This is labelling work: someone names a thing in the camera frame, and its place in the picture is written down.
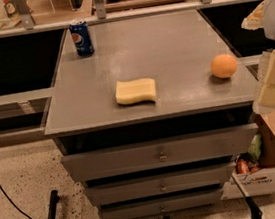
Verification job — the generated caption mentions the top grey drawer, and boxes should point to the top grey drawer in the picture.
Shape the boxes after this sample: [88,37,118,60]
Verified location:
[61,123,258,182]

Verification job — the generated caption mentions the grey drawer cabinet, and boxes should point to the grey drawer cabinet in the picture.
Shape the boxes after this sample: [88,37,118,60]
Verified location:
[45,10,256,211]

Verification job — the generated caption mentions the black rod near box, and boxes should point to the black rod near box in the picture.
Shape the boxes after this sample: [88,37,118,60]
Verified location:
[232,174,263,219]

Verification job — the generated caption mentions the green snack bag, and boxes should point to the green snack bag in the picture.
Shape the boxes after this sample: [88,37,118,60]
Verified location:
[247,133,263,162]

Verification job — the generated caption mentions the yellow sponge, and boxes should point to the yellow sponge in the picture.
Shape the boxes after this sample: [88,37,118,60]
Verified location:
[115,78,157,105]

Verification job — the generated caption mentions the blue pepsi can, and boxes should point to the blue pepsi can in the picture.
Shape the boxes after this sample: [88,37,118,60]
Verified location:
[69,19,95,57]

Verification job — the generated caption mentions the cardboard box with snacks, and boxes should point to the cardboard box with snacks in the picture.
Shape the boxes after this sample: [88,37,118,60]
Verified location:
[210,110,275,201]

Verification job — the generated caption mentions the middle grey drawer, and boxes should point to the middle grey drawer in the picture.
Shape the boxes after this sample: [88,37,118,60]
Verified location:
[85,163,235,207]

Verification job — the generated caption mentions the orange fruit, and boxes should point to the orange fruit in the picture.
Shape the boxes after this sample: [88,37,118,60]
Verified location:
[210,54,237,79]

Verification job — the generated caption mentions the grey drawer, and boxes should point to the grey drawer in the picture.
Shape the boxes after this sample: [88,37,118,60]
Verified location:
[61,123,258,182]
[85,163,235,207]
[99,188,222,219]

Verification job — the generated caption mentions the bottom grey drawer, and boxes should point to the bottom grey drawer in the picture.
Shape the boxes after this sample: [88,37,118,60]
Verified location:
[99,188,222,219]

